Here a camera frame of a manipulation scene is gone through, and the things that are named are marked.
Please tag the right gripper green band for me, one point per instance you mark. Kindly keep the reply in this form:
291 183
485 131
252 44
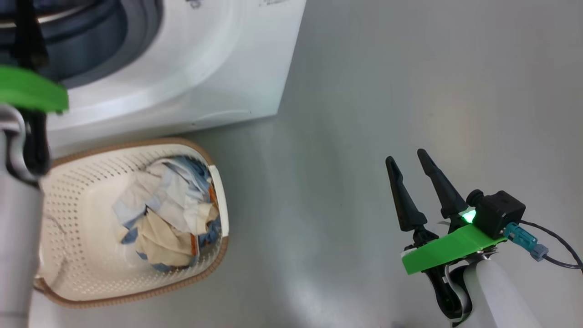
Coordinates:
446 250

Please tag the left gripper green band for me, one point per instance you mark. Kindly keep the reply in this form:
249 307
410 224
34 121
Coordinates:
27 89

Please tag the white front-load washing machine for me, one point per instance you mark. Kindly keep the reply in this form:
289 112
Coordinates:
205 68

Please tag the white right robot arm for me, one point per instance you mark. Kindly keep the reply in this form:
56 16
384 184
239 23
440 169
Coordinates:
501 296

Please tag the cream perforated laundry basket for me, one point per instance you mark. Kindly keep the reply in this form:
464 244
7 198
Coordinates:
82 255

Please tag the blue patterned clothes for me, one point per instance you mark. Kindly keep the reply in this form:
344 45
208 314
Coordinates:
159 214

